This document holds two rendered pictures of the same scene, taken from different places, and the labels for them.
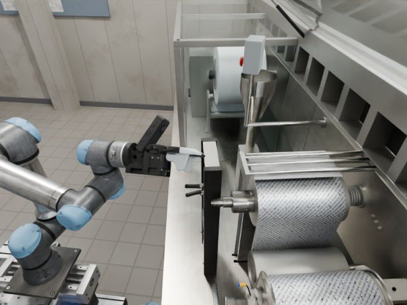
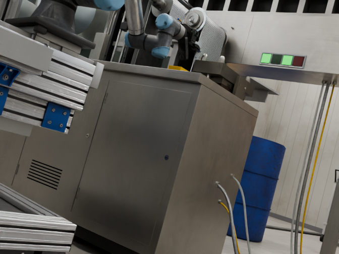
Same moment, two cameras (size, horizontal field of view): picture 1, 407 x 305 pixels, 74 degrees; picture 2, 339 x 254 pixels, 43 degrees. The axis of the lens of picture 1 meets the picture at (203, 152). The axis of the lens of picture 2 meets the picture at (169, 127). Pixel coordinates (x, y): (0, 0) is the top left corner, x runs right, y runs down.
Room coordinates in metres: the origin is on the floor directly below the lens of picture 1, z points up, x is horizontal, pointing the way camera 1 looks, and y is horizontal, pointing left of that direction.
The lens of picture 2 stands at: (-1.10, 1.55, 0.51)
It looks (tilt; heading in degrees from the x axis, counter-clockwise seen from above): 4 degrees up; 309
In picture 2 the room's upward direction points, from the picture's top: 16 degrees clockwise
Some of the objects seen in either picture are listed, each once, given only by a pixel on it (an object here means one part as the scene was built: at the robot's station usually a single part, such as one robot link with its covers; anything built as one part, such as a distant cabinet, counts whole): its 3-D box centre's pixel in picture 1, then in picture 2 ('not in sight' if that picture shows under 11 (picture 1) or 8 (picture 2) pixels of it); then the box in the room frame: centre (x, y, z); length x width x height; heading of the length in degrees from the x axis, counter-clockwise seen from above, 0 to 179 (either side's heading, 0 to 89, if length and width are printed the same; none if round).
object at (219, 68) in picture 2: not in sight; (225, 79); (0.12, -0.32, 1.00); 0.40 x 0.16 x 0.06; 93
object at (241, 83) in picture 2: not in sight; (240, 88); (0.03, -0.34, 0.97); 0.10 x 0.03 x 0.11; 93
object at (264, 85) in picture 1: (258, 82); not in sight; (1.02, -0.22, 1.50); 0.14 x 0.14 x 0.06
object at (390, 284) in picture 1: (395, 290); not in sight; (0.31, -0.45, 1.28); 0.06 x 0.05 x 0.02; 93
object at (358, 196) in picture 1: (347, 196); not in sight; (0.56, -0.43, 1.34); 0.07 x 0.07 x 0.07; 3
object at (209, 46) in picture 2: not in sight; (208, 54); (0.24, -0.28, 1.11); 0.23 x 0.01 x 0.18; 93
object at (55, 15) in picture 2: not in sight; (55, 17); (0.14, 0.75, 0.87); 0.15 x 0.15 x 0.10
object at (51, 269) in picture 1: (39, 261); not in sight; (0.63, 0.69, 0.87); 0.15 x 0.15 x 0.10
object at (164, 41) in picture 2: not in sight; (158, 45); (0.23, 0.12, 1.01); 0.11 x 0.08 x 0.11; 19
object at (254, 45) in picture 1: (251, 54); not in sight; (0.85, -0.15, 1.66); 0.07 x 0.07 x 0.10; 71
